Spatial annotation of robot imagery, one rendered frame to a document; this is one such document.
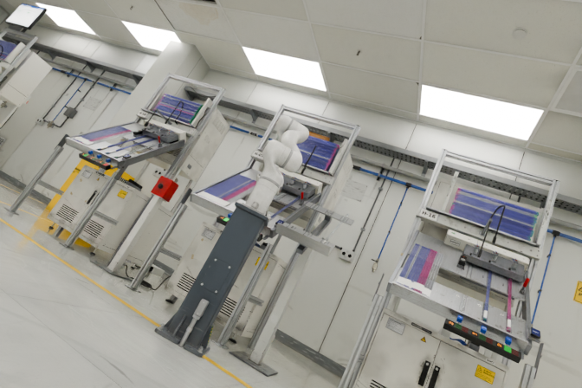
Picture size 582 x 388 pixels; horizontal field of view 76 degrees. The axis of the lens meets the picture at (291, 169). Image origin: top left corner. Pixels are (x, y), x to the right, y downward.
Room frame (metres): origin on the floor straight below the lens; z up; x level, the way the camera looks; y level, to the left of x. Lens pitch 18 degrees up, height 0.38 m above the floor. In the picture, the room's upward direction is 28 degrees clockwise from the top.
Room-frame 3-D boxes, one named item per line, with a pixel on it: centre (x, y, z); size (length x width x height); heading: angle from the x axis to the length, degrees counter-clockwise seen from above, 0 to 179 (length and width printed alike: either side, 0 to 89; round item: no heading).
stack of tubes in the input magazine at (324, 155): (2.96, -0.04, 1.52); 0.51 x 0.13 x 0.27; 64
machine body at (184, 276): (3.09, -0.04, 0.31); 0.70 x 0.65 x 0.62; 64
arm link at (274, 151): (2.00, 0.10, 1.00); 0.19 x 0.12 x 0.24; 99
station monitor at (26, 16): (4.99, 4.26, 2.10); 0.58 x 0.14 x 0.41; 64
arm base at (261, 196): (2.01, 0.07, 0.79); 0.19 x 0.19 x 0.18
